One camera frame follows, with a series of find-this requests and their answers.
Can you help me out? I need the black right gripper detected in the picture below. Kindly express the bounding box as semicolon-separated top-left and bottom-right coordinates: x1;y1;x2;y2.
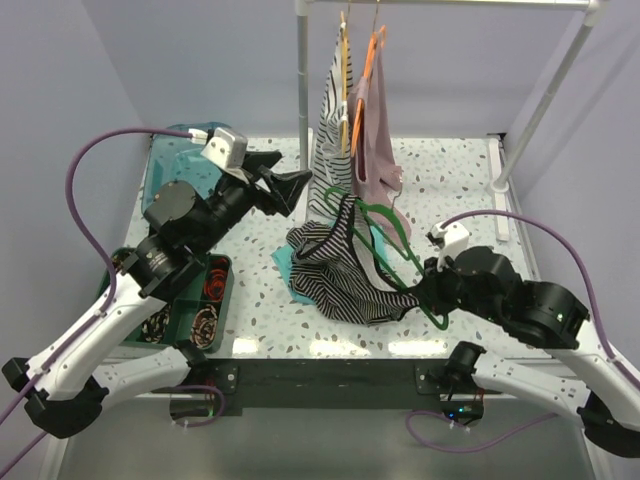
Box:
411;249;502;323

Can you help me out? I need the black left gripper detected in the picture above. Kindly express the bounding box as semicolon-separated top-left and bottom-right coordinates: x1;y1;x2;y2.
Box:
194;152;312;254

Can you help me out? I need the green hanger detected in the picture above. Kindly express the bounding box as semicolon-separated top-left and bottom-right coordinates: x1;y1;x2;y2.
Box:
323;185;451;331

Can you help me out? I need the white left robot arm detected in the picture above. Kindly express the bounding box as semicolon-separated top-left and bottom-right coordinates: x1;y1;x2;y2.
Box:
2;152;312;439

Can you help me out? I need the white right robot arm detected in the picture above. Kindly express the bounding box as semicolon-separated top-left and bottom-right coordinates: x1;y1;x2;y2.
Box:
414;247;639;459

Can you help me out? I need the teal tank top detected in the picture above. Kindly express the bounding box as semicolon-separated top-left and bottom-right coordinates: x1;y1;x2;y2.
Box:
271;227;388;305

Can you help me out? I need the pink tank top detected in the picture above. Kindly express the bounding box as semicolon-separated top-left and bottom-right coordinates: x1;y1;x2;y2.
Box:
348;49;411;239

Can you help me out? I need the yellow hanger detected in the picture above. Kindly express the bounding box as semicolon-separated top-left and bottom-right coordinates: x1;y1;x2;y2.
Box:
340;1;351;157

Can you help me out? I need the orange hanger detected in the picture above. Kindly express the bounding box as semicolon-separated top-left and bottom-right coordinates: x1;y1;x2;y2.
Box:
350;25;387;158

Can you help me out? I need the teal transparent plastic bin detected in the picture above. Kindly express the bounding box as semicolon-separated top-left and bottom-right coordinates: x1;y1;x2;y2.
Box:
141;122;223;232

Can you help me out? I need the dark green organizer tray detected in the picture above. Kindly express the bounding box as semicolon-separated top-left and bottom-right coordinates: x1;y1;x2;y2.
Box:
122;254;234;353

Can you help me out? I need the white clothes rack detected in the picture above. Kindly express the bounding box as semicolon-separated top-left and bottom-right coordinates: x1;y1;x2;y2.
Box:
294;0;609;210

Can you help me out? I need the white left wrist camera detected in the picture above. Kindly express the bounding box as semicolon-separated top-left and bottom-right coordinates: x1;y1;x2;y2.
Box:
201;127;249;184

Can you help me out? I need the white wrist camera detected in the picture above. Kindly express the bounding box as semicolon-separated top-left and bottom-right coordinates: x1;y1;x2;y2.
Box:
424;222;470;273
201;127;249;184

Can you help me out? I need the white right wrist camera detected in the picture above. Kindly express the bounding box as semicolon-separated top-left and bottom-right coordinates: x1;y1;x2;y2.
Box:
424;222;470;273

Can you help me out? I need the red black hair tie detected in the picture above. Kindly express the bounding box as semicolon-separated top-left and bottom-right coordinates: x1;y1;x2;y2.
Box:
203;268;230;304

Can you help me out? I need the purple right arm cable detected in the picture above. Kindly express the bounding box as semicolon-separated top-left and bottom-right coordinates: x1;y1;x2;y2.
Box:
405;209;640;454

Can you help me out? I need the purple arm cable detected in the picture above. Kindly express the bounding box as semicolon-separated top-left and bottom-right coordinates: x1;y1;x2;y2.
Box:
0;127;226;476
405;209;640;454

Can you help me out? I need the brown floral hair tie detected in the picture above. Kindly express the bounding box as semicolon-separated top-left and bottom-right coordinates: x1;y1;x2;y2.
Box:
191;305;221;349

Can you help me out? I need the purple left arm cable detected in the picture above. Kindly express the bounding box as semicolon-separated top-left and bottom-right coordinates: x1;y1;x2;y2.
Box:
0;127;226;476

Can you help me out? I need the black white hair tie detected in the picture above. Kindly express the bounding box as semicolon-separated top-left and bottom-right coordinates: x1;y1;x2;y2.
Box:
141;307;174;345

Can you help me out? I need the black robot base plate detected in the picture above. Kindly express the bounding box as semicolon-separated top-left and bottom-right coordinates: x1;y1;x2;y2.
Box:
179;359;485;425

